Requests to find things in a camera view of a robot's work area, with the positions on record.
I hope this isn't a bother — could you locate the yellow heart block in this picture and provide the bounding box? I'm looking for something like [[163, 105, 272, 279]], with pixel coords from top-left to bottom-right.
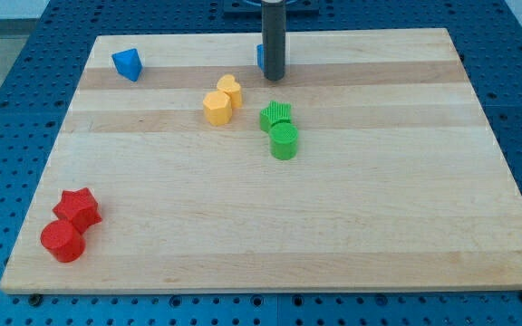
[[217, 74, 243, 109]]

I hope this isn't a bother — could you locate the yellow hexagon block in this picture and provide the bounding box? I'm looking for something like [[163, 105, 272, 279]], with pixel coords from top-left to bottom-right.
[[203, 91, 233, 126]]

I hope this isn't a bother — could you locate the green cylinder block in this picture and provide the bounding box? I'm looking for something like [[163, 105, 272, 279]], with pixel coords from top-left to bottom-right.
[[268, 122, 298, 160]]

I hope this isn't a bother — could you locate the green star block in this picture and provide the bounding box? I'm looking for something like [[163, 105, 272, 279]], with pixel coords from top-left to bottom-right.
[[259, 101, 292, 132]]

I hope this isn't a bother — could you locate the wooden board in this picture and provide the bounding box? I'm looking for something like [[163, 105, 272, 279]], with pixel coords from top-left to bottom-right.
[[0, 28, 522, 295]]

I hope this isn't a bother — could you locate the blue block behind rod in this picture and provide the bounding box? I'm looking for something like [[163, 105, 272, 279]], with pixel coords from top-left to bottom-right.
[[256, 44, 265, 72]]

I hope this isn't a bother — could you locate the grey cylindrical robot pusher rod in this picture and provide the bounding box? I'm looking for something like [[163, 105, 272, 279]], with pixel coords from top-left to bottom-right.
[[261, 0, 286, 82]]

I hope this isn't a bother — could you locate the blue triangle block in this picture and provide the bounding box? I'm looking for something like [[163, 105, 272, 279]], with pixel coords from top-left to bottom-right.
[[111, 48, 143, 82]]

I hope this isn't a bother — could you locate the red star block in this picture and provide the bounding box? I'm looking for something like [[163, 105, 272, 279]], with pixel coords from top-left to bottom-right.
[[53, 187, 102, 234]]

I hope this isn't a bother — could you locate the red cylinder block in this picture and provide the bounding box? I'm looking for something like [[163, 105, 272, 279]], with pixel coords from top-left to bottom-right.
[[40, 220, 85, 263]]

